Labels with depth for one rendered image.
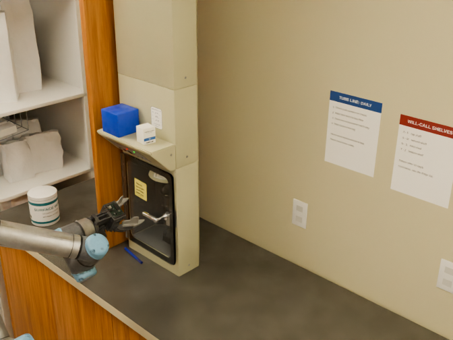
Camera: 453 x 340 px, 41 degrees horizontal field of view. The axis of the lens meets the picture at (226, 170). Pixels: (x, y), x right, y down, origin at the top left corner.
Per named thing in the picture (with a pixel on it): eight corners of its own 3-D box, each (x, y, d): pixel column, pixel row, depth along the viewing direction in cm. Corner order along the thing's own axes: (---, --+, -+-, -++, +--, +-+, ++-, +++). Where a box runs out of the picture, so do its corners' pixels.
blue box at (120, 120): (123, 125, 234) (122, 102, 231) (139, 131, 228) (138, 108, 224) (102, 131, 228) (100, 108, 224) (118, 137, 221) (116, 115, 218)
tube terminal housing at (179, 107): (172, 226, 277) (166, 61, 245) (222, 252, 257) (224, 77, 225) (128, 246, 260) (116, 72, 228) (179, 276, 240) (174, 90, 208)
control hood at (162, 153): (122, 146, 241) (120, 122, 237) (176, 169, 221) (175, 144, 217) (98, 154, 233) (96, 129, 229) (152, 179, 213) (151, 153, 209)
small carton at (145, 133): (148, 137, 222) (147, 122, 219) (156, 142, 218) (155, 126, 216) (136, 141, 219) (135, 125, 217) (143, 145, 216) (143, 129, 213)
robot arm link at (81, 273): (85, 276, 190) (69, 245, 192) (73, 287, 198) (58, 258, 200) (106, 266, 195) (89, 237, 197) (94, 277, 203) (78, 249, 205)
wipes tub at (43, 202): (50, 210, 289) (46, 182, 283) (65, 219, 281) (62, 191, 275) (25, 220, 281) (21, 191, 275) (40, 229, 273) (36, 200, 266)
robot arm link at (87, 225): (82, 246, 205) (69, 228, 208) (94, 241, 208) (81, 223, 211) (87, 234, 200) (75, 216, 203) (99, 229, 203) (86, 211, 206)
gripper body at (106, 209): (128, 215, 210) (99, 227, 202) (121, 229, 216) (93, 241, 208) (116, 198, 213) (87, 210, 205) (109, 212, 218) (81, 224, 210)
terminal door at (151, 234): (129, 237, 258) (123, 151, 241) (175, 266, 238) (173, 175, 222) (127, 238, 257) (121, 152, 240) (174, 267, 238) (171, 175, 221)
